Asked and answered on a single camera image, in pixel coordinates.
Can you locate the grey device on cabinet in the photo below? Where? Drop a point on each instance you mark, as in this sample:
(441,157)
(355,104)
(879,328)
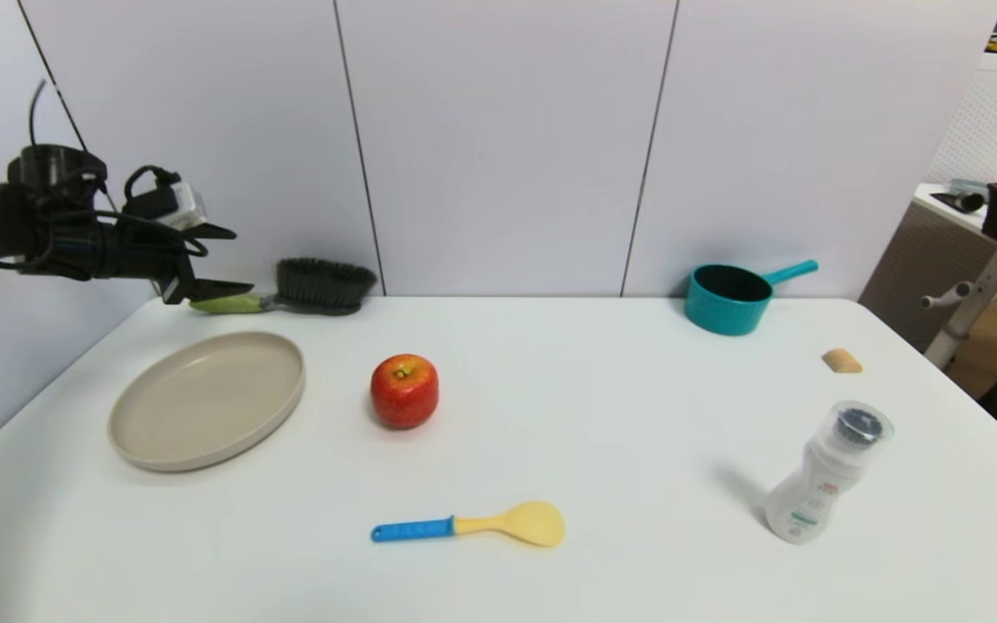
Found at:
(964,199)

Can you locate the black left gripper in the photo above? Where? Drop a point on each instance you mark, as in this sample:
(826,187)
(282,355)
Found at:
(139,255)

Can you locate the grey side cabinet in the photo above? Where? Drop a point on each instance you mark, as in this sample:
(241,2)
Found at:
(914,268)

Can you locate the small tan cork piece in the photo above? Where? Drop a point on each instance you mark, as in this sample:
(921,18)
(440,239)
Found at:
(842,361)

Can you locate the white metal stand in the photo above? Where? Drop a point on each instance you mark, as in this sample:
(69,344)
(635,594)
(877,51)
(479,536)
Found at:
(970,303)

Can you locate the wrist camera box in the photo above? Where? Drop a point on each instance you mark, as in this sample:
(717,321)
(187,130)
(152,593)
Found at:
(171,203)

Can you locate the red apple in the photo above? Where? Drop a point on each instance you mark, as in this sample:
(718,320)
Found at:
(403,394)

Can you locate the white bottle with clear cap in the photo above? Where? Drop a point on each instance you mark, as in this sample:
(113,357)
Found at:
(819,480)

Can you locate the beige round plate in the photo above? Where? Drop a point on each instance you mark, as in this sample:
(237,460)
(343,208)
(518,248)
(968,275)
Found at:
(204,402)

